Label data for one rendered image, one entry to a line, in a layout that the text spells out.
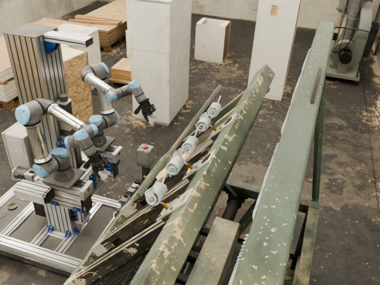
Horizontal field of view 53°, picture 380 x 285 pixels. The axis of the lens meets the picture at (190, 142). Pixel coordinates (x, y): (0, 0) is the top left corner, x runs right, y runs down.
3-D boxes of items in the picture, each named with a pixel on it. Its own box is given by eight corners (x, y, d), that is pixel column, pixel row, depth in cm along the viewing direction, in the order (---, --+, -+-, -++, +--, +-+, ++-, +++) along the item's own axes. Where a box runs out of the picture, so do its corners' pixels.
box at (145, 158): (142, 159, 355) (142, 142, 345) (154, 162, 352) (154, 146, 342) (136, 165, 346) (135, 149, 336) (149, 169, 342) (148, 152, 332)
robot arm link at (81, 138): (78, 129, 231) (87, 127, 226) (87, 144, 235) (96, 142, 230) (69, 135, 226) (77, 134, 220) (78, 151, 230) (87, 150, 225)
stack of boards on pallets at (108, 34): (119, 16, 999) (117, -2, 974) (155, 21, 974) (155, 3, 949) (65, 46, 803) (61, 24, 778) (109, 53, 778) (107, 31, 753)
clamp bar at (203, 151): (132, 210, 279) (108, 188, 275) (249, 126, 208) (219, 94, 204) (125, 220, 271) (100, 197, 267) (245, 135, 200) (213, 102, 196)
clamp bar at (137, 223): (104, 247, 249) (77, 223, 246) (230, 164, 178) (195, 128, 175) (96, 259, 241) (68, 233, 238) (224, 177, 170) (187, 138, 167)
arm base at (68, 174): (49, 179, 281) (47, 168, 276) (61, 167, 293) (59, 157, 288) (67, 184, 277) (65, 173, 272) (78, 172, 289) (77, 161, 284)
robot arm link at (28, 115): (62, 171, 272) (42, 100, 245) (45, 182, 261) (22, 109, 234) (51, 167, 278) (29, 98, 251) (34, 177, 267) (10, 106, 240)
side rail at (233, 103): (177, 159, 340) (168, 151, 339) (270, 88, 274) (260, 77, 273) (175, 163, 336) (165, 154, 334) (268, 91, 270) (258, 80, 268)
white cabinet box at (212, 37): (201, 52, 805) (202, 17, 765) (227, 56, 791) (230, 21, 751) (194, 59, 769) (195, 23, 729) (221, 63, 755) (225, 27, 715)
